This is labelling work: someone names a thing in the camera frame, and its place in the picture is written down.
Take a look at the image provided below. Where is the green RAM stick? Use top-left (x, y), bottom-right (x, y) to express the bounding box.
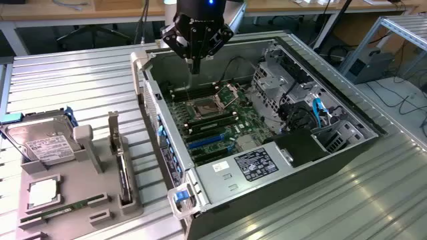
top-left (20, 193), bottom-right (104, 222)

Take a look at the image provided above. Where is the silver chipset heatsink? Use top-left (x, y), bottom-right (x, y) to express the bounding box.
top-left (237, 136), bottom-right (260, 151)

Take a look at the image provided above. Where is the blue expansion slot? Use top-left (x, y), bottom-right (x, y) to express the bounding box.
top-left (185, 134), bottom-right (225, 150)

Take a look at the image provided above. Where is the aluminium frame table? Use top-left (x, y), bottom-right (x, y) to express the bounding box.
top-left (337, 13), bottom-right (427, 76)

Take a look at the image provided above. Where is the grey floor machine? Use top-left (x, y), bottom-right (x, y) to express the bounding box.
top-left (339, 48), bottom-right (396, 85)

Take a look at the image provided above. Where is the grey parts rack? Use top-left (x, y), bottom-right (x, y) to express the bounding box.
top-left (16, 124), bottom-right (146, 240)

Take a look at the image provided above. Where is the hard disk with blue carrier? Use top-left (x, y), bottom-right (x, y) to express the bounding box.
top-left (0, 106), bottom-right (81, 166)

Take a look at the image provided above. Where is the grey hanging cable with plug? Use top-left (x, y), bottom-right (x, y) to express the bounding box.
top-left (137, 0), bottom-right (150, 45)

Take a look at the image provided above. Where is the metal disk bay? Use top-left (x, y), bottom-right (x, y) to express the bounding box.
top-left (309, 119), bottom-right (380, 154)

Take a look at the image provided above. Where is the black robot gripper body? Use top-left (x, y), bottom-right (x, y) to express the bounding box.
top-left (172, 0), bottom-right (227, 31)

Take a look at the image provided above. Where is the black office chair base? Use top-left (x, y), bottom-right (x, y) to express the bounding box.
top-left (54, 23), bottom-right (130, 48)

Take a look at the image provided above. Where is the black graphics card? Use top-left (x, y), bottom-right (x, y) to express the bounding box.
top-left (106, 110), bottom-right (133, 205)

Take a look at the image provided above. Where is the blue wire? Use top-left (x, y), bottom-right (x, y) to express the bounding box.
top-left (311, 97), bottom-right (335, 130)

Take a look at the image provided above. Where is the black plastic air shroud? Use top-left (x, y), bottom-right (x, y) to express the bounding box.
top-left (263, 127), bottom-right (335, 168)

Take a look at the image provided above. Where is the silver CPU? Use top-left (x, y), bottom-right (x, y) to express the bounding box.
top-left (26, 178), bottom-right (58, 208)

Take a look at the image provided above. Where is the metal socket cover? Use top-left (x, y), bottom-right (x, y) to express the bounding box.
top-left (212, 83), bottom-right (241, 106)

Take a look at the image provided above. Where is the grey power supply unit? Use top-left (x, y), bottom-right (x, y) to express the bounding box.
top-left (194, 142), bottom-right (295, 206)

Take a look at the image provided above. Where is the black expansion slot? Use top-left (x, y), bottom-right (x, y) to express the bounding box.
top-left (190, 145), bottom-right (228, 158)
top-left (194, 151), bottom-right (232, 164)

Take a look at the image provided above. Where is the open grey PC case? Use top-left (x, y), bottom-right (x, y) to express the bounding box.
top-left (128, 29), bottom-right (389, 240)

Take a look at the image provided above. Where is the black RAM slot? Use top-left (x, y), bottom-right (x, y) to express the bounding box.
top-left (170, 89), bottom-right (220, 103)
top-left (168, 84), bottom-right (217, 98)

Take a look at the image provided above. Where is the light blue cable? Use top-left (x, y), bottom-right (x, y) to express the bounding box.
top-left (50, 0), bottom-right (89, 11)

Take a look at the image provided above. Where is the wooden box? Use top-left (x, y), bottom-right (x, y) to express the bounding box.
top-left (94, 0), bottom-right (146, 12)

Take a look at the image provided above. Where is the black wire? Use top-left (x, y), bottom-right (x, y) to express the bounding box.
top-left (221, 56), bottom-right (257, 84)

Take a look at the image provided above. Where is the metal drive cage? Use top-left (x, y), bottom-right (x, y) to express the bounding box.
top-left (251, 44), bottom-right (321, 131)

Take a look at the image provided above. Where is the wooden desk with white legs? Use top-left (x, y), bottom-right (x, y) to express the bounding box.
top-left (243, 0), bottom-right (417, 48)

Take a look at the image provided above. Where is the black floor cable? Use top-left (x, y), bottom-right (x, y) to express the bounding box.
top-left (363, 74), bottom-right (427, 116)

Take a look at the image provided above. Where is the CPU socket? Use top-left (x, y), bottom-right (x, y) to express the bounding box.
top-left (188, 98), bottom-right (221, 120)

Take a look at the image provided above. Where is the RAM stick with white label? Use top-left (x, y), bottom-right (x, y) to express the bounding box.
top-left (189, 119), bottom-right (235, 133)

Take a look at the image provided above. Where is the long wooden desk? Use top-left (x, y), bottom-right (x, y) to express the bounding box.
top-left (0, 0), bottom-right (168, 58)

